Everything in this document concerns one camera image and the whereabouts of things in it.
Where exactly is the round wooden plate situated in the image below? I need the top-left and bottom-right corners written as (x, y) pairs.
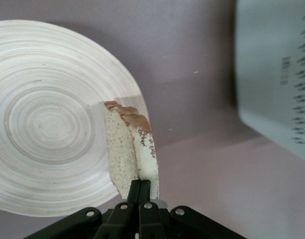
top-left (0, 19), bottom-right (150, 218)

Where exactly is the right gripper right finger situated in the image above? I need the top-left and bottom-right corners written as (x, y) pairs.
top-left (138, 180), bottom-right (246, 239)

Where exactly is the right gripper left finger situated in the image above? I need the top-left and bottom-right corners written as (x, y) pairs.
top-left (24, 179), bottom-right (142, 239)

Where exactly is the bread slice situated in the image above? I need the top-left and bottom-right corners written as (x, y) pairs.
top-left (103, 101), bottom-right (160, 200)

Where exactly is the cream and chrome toaster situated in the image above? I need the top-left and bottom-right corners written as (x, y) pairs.
top-left (234, 0), bottom-right (305, 161)

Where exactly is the plain table cover cloth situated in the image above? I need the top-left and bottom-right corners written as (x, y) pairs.
top-left (0, 0), bottom-right (305, 239)

